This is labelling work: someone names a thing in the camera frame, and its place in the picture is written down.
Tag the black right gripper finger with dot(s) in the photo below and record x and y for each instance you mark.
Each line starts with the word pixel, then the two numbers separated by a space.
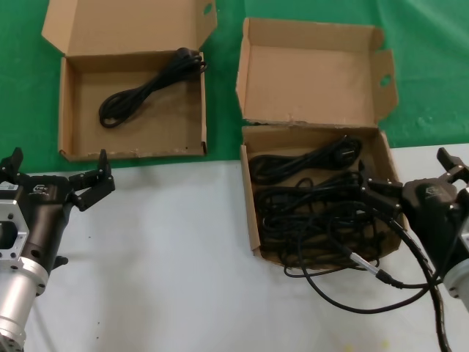
pixel 383 198
pixel 458 172

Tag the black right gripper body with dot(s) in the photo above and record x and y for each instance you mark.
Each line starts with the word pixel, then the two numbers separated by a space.
pixel 434 216

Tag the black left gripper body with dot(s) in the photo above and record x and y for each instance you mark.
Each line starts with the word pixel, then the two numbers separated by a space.
pixel 44 210

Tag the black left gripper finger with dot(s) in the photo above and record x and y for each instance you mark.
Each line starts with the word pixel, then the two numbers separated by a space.
pixel 10 166
pixel 99 183

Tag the open cardboard box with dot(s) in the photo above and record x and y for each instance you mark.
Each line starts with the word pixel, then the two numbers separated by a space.
pixel 165 121

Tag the open cardboard box torn lid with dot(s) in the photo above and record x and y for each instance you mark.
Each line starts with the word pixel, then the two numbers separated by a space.
pixel 308 80

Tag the green table cloth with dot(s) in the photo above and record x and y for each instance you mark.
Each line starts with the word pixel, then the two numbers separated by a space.
pixel 22 91

